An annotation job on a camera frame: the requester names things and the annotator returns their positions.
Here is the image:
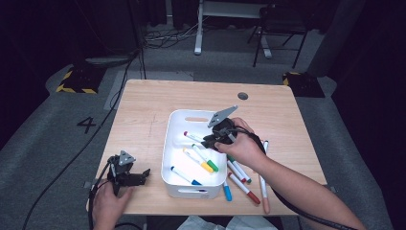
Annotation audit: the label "person's right hand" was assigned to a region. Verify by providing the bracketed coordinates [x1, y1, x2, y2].
[214, 116, 268, 175]

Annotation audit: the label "brick red cap marker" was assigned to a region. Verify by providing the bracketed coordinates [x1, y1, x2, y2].
[228, 172, 262, 205]

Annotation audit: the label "magenta cap marker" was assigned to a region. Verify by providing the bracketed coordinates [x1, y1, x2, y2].
[183, 129, 206, 144]

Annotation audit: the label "dark green cap marker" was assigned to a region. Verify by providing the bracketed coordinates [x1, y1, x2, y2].
[226, 154, 253, 184]

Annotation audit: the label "person's light grey trousers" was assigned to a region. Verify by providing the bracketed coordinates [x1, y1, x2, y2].
[176, 215, 276, 230]

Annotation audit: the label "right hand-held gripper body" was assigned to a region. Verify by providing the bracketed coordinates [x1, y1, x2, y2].
[207, 104, 239, 146]

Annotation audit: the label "light blue cap marker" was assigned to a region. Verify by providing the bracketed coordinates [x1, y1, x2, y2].
[222, 179, 234, 203]

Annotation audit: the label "dark blue cap marker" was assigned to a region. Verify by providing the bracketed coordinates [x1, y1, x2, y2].
[169, 165, 203, 187]

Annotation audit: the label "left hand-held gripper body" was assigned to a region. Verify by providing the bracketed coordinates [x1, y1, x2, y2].
[106, 149, 137, 196]

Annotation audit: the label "white plastic bin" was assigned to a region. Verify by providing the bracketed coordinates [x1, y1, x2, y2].
[160, 108, 229, 200]

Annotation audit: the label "black metal chair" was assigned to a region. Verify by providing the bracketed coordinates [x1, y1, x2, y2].
[247, 4, 309, 70]

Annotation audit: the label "light green cap marker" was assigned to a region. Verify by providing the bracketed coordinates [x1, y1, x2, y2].
[191, 143, 220, 173]

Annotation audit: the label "black stand pole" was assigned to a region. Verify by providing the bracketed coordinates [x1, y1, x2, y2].
[127, 0, 147, 81]

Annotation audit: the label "long black floor cable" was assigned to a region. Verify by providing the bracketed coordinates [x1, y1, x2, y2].
[22, 51, 142, 230]

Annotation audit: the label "white desk frame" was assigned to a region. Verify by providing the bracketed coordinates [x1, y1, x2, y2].
[193, 0, 274, 59]

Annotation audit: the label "person's left hand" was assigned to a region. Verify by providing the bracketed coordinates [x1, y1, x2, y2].
[91, 182, 136, 227]

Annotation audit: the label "pink cap marker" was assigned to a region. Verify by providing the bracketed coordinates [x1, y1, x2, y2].
[259, 174, 271, 215]

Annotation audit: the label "yellow cap marker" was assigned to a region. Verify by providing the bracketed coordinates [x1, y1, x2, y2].
[181, 147, 214, 174]

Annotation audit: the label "bundle of floor cables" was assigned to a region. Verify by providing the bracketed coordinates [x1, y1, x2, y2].
[142, 18, 205, 50]

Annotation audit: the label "left hand-held gripper black cable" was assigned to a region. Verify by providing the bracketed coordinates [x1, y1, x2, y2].
[86, 155, 144, 230]

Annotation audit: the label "large black yellow striped base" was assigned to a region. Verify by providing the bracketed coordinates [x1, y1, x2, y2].
[56, 65, 108, 95]

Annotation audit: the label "small black yellow striped base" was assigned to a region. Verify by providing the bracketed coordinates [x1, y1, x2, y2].
[282, 71, 326, 99]

